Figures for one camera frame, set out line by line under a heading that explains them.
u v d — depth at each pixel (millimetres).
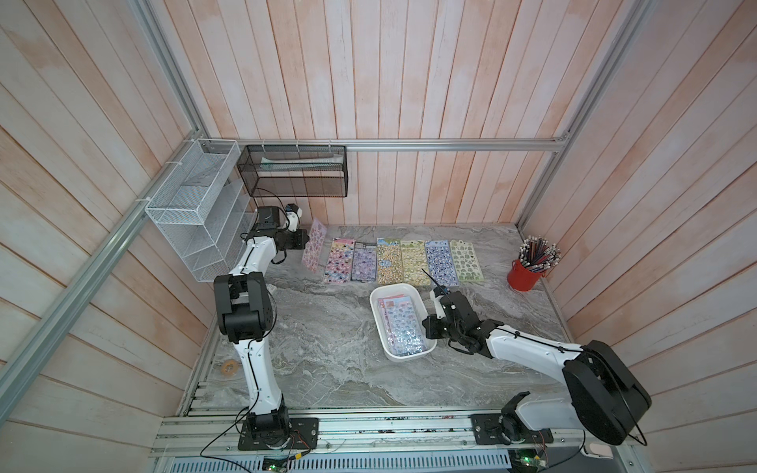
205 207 683
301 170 1040
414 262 1100
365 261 1105
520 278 998
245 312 564
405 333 881
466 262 1100
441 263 1092
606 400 422
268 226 798
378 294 931
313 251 1038
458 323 686
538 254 948
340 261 1105
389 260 1103
